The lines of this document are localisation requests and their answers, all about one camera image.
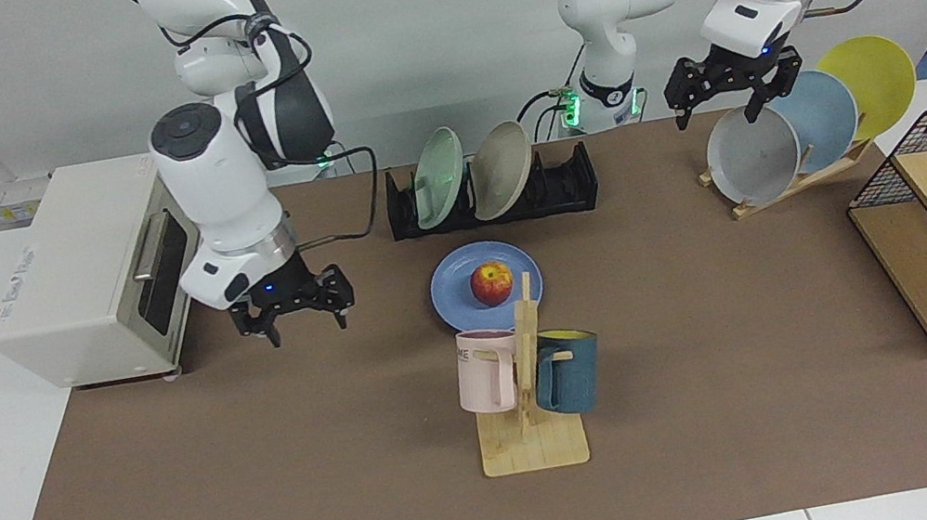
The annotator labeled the red yellow apple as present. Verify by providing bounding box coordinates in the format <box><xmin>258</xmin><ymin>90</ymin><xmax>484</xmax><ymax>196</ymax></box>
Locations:
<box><xmin>466</xmin><ymin>258</ymin><xmax>518</xmax><ymax>311</ymax></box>

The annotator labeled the grey plate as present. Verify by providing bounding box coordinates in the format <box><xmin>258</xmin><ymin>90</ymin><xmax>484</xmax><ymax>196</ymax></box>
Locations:
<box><xmin>699</xmin><ymin>97</ymin><xmax>809</xmax><ymax>214</ymax></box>

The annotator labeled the light blue plate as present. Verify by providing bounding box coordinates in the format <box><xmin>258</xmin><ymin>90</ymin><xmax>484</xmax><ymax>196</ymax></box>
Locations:
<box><xmin>758</xmin><ymin>62</ymin><xmax>868</xmax><ymax>180</ymax></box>

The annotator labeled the wooden plate rack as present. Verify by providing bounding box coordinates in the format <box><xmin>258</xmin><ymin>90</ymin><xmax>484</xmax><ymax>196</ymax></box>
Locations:
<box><xmin>693</xmin><ymin>112</ymin><xmax>882</xmax><ymax>226</ymax></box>

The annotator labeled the yellow plate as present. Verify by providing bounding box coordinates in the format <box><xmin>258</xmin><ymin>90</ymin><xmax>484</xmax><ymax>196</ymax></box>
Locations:
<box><xmin>812</xmin><ymin>29</ymin><xmax>926</xmax><ymax>147</ymax></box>

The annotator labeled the black dish rack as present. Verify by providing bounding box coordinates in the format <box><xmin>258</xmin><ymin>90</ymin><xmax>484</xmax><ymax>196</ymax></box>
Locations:
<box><xmin>381</xmin><ymin>136</ymin><xmax>604</xmax><ymax>244</ymax></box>

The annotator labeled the pale green plate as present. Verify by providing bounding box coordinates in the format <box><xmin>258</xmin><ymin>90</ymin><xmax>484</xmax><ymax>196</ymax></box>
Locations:
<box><xmin>402</xmin><ymin>124</ymin><xmax>476</xmax><ymax>232</ymax></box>

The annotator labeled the beige plate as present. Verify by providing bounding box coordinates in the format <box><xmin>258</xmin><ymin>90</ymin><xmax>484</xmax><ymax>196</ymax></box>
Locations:
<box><xmin>461</xmin><ymin>118</ymin><xmax>544</xmax><ymax>224</ymax></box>

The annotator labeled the brown table cloth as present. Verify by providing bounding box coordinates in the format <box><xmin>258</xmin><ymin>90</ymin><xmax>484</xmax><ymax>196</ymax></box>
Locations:
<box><xmin>0</xmin><ymin>76</ymin><xmax>927</xmax><ymax>520</ymax></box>

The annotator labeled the pink cup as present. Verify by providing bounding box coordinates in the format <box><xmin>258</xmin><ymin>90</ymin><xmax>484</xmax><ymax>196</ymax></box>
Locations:
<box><xmin>449</xmin><ymin>323</ymin><xmax>529</xmax><ymax>419</ymax></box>

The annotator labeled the pale toaster oven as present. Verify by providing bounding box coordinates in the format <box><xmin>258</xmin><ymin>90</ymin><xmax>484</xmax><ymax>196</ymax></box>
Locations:
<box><xmin>0</xmin><ymin>147</ymin><xmax>224</xmax><ymax>406</ymax></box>

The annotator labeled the wooden cup stand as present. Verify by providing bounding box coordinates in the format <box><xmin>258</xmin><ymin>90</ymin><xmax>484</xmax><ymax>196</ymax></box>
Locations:
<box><xmin>452</xmin><ymin>266</ymin><xmax>593</xmax><ymax>480</ymax></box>

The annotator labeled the dark teal cup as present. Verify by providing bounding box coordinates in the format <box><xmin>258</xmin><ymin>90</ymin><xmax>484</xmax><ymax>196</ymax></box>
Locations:
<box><xmin>525</xmin><ymin>323</ymin><xmax>610</xmax><ymax>422</ymax></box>

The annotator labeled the white wall socket strip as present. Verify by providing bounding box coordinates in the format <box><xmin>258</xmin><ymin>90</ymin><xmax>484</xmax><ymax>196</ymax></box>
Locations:
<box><xmin>0</xmin><ymin>174</ymin><xmax>58</xmax><ymax>228</ymax></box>

